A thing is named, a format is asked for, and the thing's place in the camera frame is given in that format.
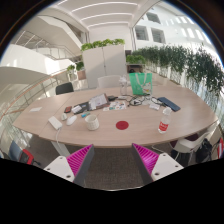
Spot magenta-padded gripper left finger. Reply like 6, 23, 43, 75
43, 143, 95, 188

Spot long row of green plants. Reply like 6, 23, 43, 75
132, 44, 224, 98

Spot white chair with dark seat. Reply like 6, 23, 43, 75
171, 124, 219, 158

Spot colourful sticker sheet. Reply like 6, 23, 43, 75
102, 100, 128, 112

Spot open brown notebook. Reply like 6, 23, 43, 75
87, 92, 110, 111

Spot green tote bag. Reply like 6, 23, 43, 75
128, 71, 154, 97

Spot flat round red coaster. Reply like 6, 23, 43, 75
115, 120, 130, 131

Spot white power strip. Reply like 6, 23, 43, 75
47, 115, 64, 131

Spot red and grey chair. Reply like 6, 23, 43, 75
8, 139, 36, 166

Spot wooden planter box with plants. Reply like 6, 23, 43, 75
125, 54, 147, 74

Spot small white box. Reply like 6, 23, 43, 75
71, 105, 83, 114

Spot black chair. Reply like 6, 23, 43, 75
55, 81, 75, 96

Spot white computer mouse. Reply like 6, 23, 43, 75
65, 115, 78, 127

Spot clear red-labelled water bottle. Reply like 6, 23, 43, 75
157, 106, 173, 135

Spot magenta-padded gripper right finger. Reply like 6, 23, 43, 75
131, 142, 185, 186

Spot dark blue flat keyboard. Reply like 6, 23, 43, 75
156, 96, 182, 113

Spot white cabinet topped with plants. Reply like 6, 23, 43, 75
80, 38, 128, 89

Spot black backpack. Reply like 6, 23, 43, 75
194, 138, 214, 164

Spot tangled black cables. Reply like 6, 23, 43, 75
125, 94, 161, 108

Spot black tablet sleeve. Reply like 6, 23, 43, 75
71, 101, 90, 115

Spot white grid-pattern mug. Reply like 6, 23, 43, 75
84, 114, 100, 131

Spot tall clear shaker bottle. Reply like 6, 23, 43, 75
119, 75, 129, 96

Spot brown planter with green plants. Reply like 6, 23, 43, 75
66, 61, 87, 82

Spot small white tissue pack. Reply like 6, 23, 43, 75
148, 102, 162, 111

